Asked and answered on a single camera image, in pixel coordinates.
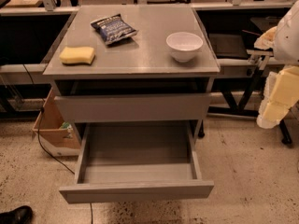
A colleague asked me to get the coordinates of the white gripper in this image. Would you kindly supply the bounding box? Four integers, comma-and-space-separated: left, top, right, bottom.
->
256, 66, 299, 129

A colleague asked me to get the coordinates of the black floor cable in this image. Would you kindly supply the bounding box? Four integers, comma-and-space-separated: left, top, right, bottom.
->
21, 63, 94, 224

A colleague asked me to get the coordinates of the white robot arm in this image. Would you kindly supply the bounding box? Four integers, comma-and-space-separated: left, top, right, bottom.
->
254, 1, 299, 129

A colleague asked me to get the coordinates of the grey drawer cabinet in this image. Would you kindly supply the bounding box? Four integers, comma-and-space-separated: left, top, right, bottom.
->
42, 5, 221, 142

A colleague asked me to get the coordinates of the green item in box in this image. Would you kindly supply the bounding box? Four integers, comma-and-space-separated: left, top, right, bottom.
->
61, 122, 73, 138

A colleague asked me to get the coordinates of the white bowl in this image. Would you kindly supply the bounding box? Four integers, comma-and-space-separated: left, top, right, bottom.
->
166, 32, 204, 63

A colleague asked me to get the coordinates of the blue chip bag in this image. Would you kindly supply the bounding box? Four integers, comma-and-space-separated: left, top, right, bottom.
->
91, 14, 138, 45

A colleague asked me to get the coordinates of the black shoe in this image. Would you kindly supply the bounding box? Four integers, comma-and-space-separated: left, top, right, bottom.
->
0, 205, 33, 224

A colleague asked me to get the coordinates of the grey drawer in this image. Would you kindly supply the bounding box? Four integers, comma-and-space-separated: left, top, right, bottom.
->
60, 121, 214, 203
54, 93, 211, 123

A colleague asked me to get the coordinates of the cardboard box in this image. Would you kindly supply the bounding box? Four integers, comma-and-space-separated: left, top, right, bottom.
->
33, 91, 80, 157

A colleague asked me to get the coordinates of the yellow sponge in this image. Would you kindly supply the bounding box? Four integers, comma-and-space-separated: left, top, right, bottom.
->
59, 47, 95, 64

